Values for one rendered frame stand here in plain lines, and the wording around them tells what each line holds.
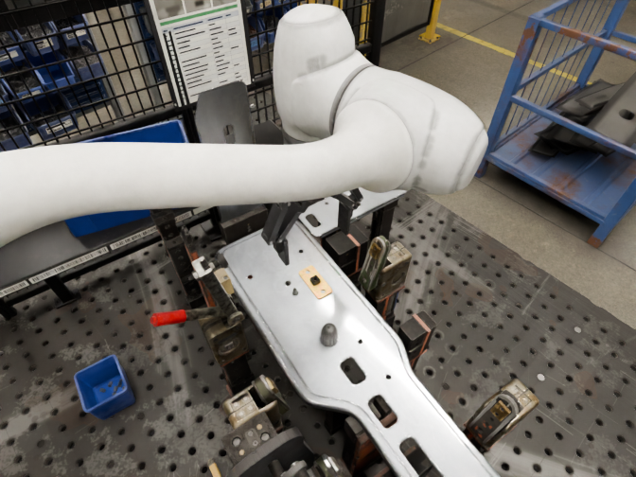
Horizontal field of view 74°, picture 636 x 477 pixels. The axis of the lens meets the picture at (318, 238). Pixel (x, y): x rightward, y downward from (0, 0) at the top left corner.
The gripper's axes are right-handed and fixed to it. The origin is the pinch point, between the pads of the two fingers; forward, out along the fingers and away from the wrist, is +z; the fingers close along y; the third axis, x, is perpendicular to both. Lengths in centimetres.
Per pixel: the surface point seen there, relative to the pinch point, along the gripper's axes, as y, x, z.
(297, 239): 3.2, 12.1, 13.7
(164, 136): -12, 49, 1
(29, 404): -67, 25, 44
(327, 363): -8.0, -16.8, 13.6
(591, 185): 194, 18, 97
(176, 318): -28.0, -0.9, 0.8
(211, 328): -23.4, -1.2, 8.6
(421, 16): 254, 223, 91
